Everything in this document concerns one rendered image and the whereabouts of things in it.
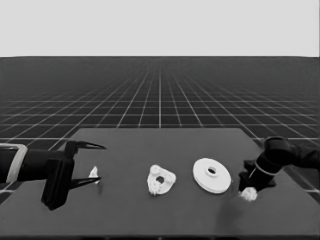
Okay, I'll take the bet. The small white toothed gear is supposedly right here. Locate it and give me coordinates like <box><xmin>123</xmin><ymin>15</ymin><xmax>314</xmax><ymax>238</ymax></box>
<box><xmin>239</xmin><ymin>187</ymin><xmax>259</xmax><ymax>202</ymax></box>
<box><xmin>148</xmin><ymin>183</ymin><xmax>163</xmax><ymax>197</ymax></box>
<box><xmin>149</xmin><ymin>164</ymin><xmax>162</xmax><ymax>177</ymax></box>
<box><xmin>164</xmin><ymin>172</ymin><xmax>177</xmax><ymax>186</ymax></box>

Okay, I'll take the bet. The large thick white disc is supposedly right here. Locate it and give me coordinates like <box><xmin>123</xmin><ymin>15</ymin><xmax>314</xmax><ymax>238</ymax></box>
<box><xmin>192</xmin><ymin>157</ymin><xmax>232</xmax><ymax>195</ymax></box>

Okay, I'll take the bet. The small thin white T-piece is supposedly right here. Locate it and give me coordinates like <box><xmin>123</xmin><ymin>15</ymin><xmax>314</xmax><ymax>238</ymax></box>
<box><xmin>88</xmin><ymin>165</ymin><xmax>101</xmax><ymax>180</ymax></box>

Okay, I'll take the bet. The white round pinned carrier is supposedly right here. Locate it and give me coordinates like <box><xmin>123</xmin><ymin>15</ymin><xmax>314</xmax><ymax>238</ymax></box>
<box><xmin>146</xmin><ymin>164</ymin><xmax>177</xmax><ymax>197</ymax></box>

